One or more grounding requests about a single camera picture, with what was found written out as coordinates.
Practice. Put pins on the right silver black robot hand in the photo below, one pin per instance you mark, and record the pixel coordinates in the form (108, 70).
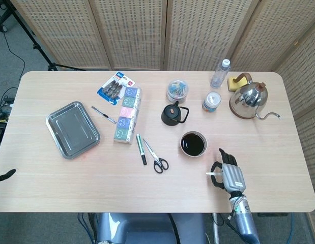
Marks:
(232, 175)

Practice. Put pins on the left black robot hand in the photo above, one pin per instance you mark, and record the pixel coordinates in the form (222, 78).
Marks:
(4, 175)

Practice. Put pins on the white plastic spoon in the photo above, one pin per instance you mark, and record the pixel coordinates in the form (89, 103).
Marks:
(213, 174)

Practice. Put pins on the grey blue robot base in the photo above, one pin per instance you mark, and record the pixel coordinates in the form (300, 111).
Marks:
(147, 228)

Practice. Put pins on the white bowl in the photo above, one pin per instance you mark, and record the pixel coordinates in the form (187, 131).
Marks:
(194, 155)

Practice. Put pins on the small black teapot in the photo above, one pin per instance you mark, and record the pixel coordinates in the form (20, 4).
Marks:
(172, 117)

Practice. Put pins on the dark brown liquid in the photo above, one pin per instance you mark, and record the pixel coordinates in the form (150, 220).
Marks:
(193, 143)

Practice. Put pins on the small white lidded jar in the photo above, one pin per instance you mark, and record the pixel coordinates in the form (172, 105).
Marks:
(211, 101)

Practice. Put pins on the stainless steel tray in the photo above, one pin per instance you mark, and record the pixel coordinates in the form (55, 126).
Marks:
(72, 129)

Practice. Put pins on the yellow sponge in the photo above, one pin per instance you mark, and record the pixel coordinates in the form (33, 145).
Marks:
(232, 84)

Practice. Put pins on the green white marker pen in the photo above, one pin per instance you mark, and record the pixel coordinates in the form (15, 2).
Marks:
(140, 148)

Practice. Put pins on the clear jar of colourful clips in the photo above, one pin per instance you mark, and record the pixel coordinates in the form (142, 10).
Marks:
(177, 91)

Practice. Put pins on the clear plastic water bottle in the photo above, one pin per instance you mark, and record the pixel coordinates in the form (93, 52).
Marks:
(219, 75)

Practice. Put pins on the silver utility knife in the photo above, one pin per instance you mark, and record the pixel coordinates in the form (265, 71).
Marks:
(103, 115)

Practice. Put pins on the colourful tissue pack bundle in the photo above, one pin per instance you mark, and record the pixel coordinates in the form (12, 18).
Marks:
(126, 117)

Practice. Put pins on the black tripod stand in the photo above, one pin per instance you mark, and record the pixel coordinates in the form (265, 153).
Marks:
(41, 52)

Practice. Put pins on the blue blister pack of clips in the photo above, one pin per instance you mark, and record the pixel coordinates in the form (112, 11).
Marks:
(112, 87)

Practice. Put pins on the woven rattan folding screen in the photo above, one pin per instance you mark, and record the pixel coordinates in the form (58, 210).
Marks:
(134, 33)

